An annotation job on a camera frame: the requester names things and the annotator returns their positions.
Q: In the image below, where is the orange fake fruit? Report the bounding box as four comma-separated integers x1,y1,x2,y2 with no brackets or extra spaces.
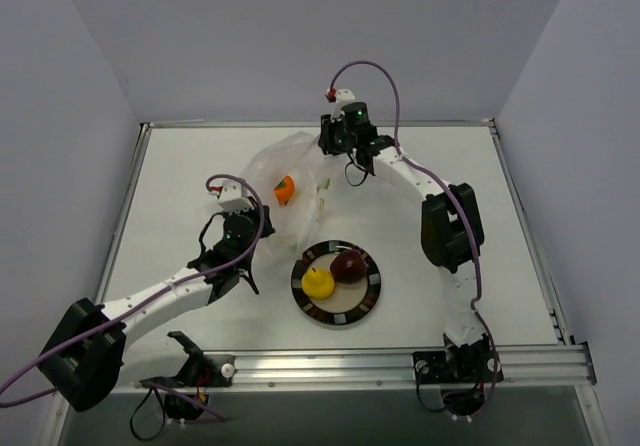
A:
273,175,296,206

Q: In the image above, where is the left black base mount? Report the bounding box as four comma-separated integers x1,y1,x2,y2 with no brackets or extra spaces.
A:
141,331,236,424

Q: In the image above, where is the aluminium front frame rail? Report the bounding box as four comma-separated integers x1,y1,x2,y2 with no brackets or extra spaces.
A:
53,343,597,395

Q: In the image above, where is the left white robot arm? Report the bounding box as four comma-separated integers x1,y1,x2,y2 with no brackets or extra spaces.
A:
37,205,275,412

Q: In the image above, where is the clear printed plastic bag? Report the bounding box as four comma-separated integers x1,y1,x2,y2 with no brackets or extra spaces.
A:
241,132,332,261

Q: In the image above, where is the dark red fake apple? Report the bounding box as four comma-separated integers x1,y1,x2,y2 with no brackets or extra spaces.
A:
329,250,367,284

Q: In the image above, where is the black rimmed ceramic plate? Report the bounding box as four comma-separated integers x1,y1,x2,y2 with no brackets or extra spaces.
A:
290,240,382,328

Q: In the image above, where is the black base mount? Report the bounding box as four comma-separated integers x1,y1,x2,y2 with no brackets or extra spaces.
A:
141,331,236,424
412,348,504,424

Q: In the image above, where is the purple cable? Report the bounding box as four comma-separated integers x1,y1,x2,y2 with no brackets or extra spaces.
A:
0,174,266,423
324,59,504,417

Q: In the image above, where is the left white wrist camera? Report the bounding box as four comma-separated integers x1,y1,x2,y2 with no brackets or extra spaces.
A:
206,180,253,213

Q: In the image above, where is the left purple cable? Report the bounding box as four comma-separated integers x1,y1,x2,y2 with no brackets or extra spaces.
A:
0,174,266,423

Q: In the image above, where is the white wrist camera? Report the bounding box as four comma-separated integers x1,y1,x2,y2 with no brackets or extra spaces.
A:
325,87,356,118
206,180,253,213

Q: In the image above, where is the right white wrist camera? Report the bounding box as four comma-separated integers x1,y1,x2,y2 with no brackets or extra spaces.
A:
325,87,356,118

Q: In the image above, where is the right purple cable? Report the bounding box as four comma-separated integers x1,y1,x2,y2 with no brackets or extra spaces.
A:
324,59,504,417

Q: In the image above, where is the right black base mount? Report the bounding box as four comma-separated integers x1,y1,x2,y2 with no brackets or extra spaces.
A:
412,348,504,424

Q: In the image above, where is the yellow fake fruit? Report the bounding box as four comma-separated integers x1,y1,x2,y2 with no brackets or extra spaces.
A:
301,267,336,300

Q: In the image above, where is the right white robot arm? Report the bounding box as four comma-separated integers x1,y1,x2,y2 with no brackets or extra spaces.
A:
318,98,488,379

